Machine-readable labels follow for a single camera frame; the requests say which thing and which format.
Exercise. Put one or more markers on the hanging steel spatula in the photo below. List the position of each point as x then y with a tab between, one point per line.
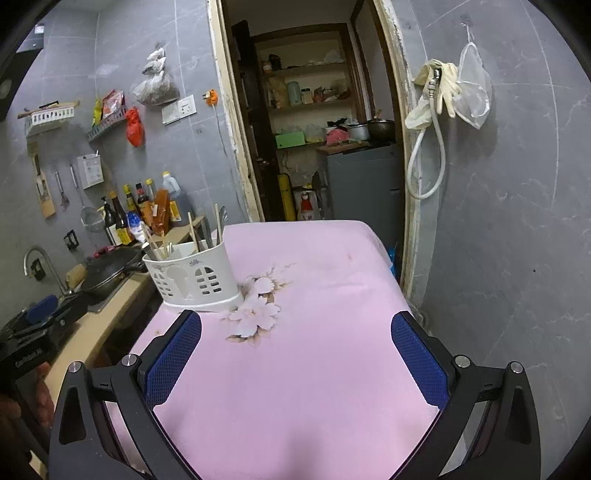
62	194

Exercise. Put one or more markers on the beige door frame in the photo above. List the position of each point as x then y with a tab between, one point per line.
226	101

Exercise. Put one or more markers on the grey metal wall shelf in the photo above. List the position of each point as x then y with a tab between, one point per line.
106	127

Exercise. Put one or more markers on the dark bottle yellow label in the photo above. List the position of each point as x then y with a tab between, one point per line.
122	226

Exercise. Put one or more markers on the green box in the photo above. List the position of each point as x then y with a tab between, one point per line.
291	140

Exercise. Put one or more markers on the black wall socket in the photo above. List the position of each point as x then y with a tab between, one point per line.
38	268
70	240

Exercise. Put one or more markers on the steel faucet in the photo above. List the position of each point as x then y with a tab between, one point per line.
36	253

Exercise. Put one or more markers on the black wok with lid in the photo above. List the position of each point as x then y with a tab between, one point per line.
111	270

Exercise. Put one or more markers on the white mesh bag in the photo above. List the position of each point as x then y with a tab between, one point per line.
473	87

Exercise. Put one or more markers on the dark pump bottle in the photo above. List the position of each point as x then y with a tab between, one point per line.
108	226

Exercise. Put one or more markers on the yellow cap sauce bottle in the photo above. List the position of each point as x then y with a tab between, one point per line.
130	203

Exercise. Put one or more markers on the orange plug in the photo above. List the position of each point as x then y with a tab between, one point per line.
211	97

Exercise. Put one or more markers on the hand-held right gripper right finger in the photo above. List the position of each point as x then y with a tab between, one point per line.
420	364

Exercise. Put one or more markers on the pink floral tablecloth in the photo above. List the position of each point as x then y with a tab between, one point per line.
295	378

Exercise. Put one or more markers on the red snack packet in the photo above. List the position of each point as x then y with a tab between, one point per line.
113	102

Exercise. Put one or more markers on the wooden shelf cabinet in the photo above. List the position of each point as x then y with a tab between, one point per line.
309	69

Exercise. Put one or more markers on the pink cloth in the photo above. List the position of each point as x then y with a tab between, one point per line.
337	137

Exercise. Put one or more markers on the white plastic basket shelf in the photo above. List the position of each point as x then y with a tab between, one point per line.
48	117

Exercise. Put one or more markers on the steel pot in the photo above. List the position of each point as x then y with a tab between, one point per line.
358	132

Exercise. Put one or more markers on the white wall box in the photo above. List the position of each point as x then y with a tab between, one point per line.
90	170

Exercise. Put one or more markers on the red plastic bag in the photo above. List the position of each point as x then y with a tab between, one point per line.
135	129

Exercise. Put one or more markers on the white wall switch panel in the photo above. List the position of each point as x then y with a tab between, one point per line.
180	110

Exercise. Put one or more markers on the dark cooking pot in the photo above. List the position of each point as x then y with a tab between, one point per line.
381	130

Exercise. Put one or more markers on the black range hood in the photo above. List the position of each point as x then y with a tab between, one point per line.
14	74

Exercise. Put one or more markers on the white jar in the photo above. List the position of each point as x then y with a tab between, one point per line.
306	96

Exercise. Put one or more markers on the yellow cylinder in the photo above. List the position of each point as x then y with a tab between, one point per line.
286	198

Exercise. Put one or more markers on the cream rubber gloves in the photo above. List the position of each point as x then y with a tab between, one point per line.
443	85

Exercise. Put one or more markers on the orange seasoning packet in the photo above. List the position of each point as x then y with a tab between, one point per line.
159	212

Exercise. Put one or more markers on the white blue salt bag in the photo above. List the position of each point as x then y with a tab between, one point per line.
136	228

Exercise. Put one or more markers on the person's left hand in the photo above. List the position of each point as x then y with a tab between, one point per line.
46	397

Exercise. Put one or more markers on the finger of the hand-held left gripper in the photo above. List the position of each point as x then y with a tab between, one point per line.
42	309
69	314

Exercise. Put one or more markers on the blue plastic bag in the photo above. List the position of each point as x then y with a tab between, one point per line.
393	261

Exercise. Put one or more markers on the red white bottle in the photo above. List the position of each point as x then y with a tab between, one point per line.
309	207

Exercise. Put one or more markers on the tan loofah sponge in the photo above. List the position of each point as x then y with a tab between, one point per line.
76	275

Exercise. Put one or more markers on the grey cabinet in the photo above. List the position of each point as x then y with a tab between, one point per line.
364	194

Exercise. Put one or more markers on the white plastic utensil holder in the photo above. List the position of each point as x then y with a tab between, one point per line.
194	281

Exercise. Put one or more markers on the teal jar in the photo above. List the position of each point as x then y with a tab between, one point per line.
293	93

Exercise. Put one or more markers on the slim yellow cap bottle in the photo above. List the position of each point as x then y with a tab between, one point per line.
150	188

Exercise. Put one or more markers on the yellow green packet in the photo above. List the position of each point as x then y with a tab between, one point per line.
98	113

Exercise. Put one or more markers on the clear bag of dried goods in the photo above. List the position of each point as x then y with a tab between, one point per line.
156	90

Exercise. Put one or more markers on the dark table knife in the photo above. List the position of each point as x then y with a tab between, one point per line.
206	230

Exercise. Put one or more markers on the wooden cutting board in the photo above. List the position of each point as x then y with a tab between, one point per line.
45	198

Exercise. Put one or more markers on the red label sauce bottle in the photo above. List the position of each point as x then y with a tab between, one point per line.
141	198

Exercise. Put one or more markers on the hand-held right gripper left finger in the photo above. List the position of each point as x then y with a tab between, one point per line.
171	357

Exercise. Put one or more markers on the beige kitchen counter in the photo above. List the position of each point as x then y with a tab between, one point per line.
101	323

